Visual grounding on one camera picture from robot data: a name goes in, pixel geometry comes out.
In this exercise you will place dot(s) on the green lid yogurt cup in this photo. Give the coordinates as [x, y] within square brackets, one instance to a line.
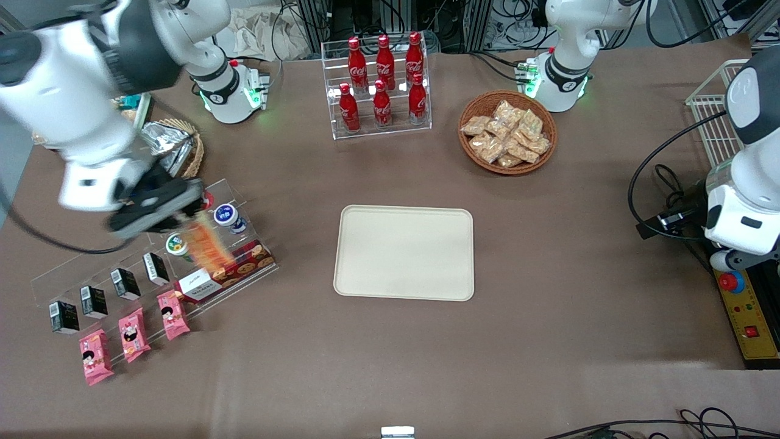
[177, 245]

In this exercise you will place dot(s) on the round brown wicker basket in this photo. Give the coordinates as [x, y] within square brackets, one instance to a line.
[472, 152]

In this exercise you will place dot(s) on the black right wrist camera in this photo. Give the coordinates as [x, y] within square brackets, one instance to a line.
[140, 222]

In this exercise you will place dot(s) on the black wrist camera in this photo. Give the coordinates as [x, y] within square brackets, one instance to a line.
[140, 222]
[673, 221]

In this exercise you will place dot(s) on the red lid yogurt cup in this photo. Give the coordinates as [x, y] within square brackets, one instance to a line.
[209, 201]

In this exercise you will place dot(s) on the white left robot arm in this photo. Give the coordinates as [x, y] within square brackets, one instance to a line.
[573, 36]

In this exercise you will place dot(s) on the small black drink carton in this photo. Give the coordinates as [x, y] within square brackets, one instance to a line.
[156, 269]
[64, 317]
[126, 284]
[94, 302]

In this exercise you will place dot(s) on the red tartan cookie box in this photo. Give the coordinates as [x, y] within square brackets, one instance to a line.
[244, 268]

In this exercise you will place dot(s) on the blue lid yogurt cup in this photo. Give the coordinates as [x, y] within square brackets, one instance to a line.
[228, 217]

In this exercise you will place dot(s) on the clear acrylic bottle rack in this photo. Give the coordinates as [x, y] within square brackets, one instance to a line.
[396, 131]

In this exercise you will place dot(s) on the white rectangular snack bin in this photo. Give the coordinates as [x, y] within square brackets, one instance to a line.
[146, 110]

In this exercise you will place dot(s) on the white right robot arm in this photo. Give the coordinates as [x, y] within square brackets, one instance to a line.
[91, 67]

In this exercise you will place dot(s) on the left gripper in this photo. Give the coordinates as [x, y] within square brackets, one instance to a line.
[693, 200]

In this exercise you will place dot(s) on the beige rectangular tray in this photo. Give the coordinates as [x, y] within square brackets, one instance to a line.
[405, 253]

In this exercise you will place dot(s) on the puffed rice snack pack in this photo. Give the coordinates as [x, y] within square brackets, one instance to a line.
[128, 114]

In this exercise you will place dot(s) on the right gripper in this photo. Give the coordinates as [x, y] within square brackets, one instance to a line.
[159, 194]

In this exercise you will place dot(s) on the yellow emergency stop box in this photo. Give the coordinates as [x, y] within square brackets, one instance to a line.
[752, 317]

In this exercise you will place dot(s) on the crumpled beige cloth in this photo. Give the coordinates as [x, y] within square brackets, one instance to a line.
[256, 33]

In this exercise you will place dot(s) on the red cola bottle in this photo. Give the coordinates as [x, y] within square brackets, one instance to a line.
[414, 58]
[356, 64]
[385, 61]
[348, 113]
[382, 108]
[417, 103]

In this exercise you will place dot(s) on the clear wrapped rice cracker pack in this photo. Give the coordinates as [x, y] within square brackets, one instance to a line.
[523, 151]
[487, 147]
[475, 125]
[509, 112]
[498, 129]
[509, 160]
[531, 125]
[540, 145]

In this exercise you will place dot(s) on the pink snack packet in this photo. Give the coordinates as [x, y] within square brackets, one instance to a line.
[95, 358]
[134, 335]
[172, 315]

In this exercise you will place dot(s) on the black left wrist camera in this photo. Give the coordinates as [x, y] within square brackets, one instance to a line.
[673, 221]

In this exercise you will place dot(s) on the clear acrylic tiered stand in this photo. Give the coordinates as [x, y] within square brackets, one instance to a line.
[244, 286]

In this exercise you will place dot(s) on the triangle sandwich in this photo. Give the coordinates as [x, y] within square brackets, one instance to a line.
[208, 244]

